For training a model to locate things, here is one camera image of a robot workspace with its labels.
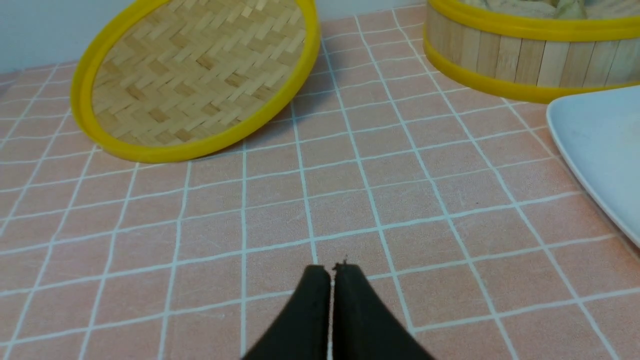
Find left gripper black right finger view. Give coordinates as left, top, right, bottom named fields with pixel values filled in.
left=332, top=263, right=434, bottom=360

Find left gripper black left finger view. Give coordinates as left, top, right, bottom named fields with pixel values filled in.
left=243, top=265, right=331, bottom=360

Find white square plate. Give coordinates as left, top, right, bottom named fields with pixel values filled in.
left=546, top=85, right=640, bottom=246

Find pink tablecloth with white grid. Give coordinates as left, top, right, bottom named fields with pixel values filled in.
left=0, top=6, right=639, bottom=360

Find woven bamboo steamer lid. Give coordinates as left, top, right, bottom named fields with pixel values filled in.
left=70, top=0, right=322, bottom=164

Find bamboo steamer basket yellow rims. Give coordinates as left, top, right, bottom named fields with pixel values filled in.
left=423, top=0, right=640, bottom=104

